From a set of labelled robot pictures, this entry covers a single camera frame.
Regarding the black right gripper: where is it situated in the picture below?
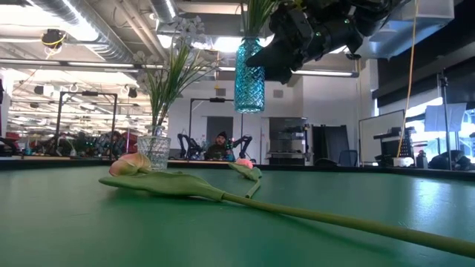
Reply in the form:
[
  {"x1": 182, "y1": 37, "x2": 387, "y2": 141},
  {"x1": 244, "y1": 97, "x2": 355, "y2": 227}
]
[{"x1": 245, "y1": 0, "x2": 364, "y2": 85}]

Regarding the teal textured glass vase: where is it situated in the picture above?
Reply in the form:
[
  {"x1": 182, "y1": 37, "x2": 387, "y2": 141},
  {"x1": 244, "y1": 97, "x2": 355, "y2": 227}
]
[{"x1": 234, "y1": 36, "x2": 266, "y2": 114}]

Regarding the pink artificial tulip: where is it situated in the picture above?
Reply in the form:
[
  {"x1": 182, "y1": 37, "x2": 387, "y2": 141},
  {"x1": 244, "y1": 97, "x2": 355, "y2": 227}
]
[
  {"x1": 98, "y1": 152, "x2": 475, "y2": 260},
  {"x1": 228, "y1": 158, "x2": 263, "y2": 200}
]

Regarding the white artificial flower spray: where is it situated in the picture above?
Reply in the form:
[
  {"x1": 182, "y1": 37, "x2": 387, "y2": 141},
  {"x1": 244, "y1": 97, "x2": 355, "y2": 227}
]
[
  {"x1": 133, "y1": 16, "x2": 194, "y2": 138},
  {"x1": 159, "y1": 16, "x2": 223, "y2": 129}
]

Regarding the clear textured glass vase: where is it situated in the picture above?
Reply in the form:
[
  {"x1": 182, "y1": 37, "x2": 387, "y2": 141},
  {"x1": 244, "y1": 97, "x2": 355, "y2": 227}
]
[{"x1": 136, "y1": 125, "x2": 172, "y2": 171}]

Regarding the long ceiling light bar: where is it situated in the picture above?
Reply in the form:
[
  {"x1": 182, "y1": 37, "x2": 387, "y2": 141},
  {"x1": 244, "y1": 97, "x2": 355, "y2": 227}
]
[{"x1": 0, "y1": 58, "x2": 360, "y2": 79}]

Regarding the black workstation with monitor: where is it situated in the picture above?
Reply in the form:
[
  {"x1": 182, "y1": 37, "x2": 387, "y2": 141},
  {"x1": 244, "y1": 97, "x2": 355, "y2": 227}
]
[{"x1": 269, "y1": 116, "x2": 309, "y2": 166}]

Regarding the grey door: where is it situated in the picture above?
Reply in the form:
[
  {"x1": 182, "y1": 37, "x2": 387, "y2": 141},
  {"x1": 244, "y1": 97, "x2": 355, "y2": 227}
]
[{"x1": 206, "y1": 116, "x2": 234, "y2": 161}]

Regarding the black standing panel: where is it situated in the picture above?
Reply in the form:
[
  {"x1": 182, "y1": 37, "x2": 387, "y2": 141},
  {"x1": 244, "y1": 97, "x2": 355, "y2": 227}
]
[{"x1": 311, "y1": 124, "x2": 350, "y2": 164}]

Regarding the person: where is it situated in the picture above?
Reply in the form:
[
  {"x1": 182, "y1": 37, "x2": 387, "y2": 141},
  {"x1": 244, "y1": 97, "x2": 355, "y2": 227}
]
[{"x1": 205, "y1": 131, "x2": 234, "y2": 162}]

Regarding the office chair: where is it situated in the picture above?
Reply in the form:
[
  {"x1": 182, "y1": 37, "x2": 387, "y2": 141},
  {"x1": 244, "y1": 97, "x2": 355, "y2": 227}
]
[{"x1": 339, "y1": 149, "x2": 358, "y2": 167}]

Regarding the whiteboard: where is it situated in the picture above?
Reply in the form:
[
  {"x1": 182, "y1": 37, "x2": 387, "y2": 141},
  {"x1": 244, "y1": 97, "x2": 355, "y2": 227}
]
[{"x1": 358, "y1": 109, "x2": 406, "y2": 164}]

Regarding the black equipment cart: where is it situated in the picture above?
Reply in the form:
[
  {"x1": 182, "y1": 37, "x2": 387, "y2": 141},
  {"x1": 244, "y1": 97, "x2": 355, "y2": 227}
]
[{"x1": 373, "y1": 127, "x2": 416, "y2": 166}]

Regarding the white power box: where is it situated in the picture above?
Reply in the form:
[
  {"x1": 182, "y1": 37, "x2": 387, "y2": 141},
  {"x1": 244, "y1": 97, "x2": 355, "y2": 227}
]
[{"x1": 392, "y1": 156, "x2": 415, "y2": 168}]

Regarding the white diffuser sheet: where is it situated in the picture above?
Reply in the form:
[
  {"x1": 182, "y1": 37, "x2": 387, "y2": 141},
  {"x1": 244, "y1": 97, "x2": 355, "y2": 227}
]
[{"x1": 424, "y1": 102, "x2": 468, "y2": 134}]

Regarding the black light stand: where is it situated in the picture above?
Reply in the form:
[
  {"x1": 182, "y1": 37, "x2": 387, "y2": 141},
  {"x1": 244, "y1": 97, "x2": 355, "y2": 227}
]
[{"x1": 436, "y1": 72, "x2": 453, "y2": 171}]

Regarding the green table mat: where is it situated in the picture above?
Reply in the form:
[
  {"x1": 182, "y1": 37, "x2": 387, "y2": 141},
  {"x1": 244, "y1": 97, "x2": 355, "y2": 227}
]
[{"x1": 0, "y1": 165, "x2": 475, "y2": 267}]

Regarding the black gantry frame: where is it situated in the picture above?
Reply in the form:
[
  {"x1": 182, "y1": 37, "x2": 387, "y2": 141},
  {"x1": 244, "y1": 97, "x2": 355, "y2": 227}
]
[
  {"x1": 188, "y1": 97, "x2": 245, "y2": 160},
  {"x1": 55, "y1": 90, "x2": 119, "y2": 160}
]

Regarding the silver ribbed ventilation duct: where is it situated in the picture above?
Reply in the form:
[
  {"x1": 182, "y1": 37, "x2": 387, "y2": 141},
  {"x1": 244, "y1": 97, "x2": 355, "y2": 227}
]
[{"x1": 31, "y1": 0, "x2": 137, "y2": 65}]

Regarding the black ceiling camera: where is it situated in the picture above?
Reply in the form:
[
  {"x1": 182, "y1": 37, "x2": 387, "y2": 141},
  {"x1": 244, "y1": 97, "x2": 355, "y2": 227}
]
[{"x1": 40, "y1": 28, "x2": 68, "y2": 50}]

